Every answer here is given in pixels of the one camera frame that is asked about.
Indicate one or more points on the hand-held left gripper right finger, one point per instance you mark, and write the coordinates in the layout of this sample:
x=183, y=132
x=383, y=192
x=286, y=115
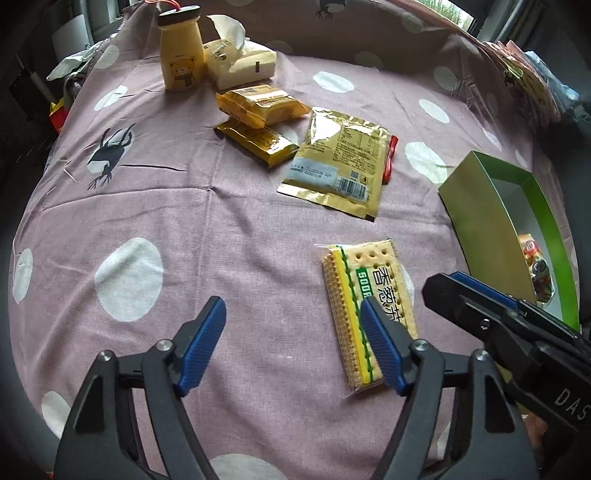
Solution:
x=383, y=346

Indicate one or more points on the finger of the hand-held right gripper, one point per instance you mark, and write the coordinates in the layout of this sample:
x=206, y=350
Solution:
x=531, y=355
x=489, y=290

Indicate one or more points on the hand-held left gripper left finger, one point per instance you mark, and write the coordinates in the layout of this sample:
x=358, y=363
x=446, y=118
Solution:
x=198, y=346

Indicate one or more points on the panda print snack packet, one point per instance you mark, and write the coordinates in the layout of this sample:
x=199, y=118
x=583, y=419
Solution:
x=535, y=272

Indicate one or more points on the clear cracker packet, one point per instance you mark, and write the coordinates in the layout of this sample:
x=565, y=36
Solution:
x=341, y=314

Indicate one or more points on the green cardboard box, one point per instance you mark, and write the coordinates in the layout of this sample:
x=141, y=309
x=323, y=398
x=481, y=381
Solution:
x=485, y=221

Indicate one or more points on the small white snack packet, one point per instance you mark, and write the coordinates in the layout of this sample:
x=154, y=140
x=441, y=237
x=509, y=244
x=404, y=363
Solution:
x=391, y=157

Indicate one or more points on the large gold snack packet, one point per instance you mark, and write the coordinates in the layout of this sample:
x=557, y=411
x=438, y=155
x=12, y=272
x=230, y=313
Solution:
x=337, y=161

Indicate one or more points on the orange snack packet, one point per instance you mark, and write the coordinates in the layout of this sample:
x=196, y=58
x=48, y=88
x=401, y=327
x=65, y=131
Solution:
x=263, y=104
x=261, y=143

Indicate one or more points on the pink dotted bedsheet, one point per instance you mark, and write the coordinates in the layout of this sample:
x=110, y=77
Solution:
x=207, y=230

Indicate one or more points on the pile of folded clothes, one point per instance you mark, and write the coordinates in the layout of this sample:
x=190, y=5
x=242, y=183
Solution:
x=531, y=78

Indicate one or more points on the red plastic object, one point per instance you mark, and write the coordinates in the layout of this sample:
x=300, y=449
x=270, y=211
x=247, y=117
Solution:
x=56, y=117

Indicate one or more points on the yellow tissue pack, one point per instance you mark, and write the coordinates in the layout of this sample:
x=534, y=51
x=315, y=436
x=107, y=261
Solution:
x=240, y=64

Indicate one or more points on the yellow bear print bottle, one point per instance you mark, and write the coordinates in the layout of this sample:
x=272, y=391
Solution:
x=180, y=50

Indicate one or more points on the white crumpled cloth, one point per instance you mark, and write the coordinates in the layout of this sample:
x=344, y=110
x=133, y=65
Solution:
x=69, y=64

